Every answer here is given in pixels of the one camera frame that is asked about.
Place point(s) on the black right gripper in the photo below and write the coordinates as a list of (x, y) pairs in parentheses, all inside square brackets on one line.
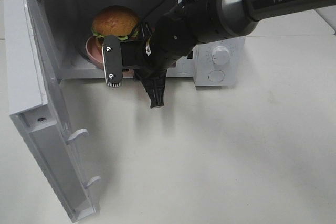
[(169, 42)]

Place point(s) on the round white door button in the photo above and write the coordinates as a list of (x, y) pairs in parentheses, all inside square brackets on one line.
[(216, 76)]

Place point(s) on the white microwave knob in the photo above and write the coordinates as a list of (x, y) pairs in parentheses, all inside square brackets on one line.
[(221, 55)]

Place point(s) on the pink round plate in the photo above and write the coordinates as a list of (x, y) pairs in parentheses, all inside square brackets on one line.
[(95, 56)]

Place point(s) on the burger with lettuce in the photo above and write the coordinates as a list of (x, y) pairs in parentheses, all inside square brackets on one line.
[(115, 20)]

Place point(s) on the white microwave door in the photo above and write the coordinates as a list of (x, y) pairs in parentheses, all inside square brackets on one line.
[(37, 107)]

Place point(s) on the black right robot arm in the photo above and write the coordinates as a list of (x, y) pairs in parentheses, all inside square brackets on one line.
[(194, 22)]

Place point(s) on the glass microwave turntable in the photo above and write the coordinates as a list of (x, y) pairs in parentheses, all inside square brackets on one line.
[(81, 51)]

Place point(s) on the white microwave oven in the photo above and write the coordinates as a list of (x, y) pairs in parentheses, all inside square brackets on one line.
[(59, 30)]

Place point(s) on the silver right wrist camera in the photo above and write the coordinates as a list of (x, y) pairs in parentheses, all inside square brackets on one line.
[(119, 56)]

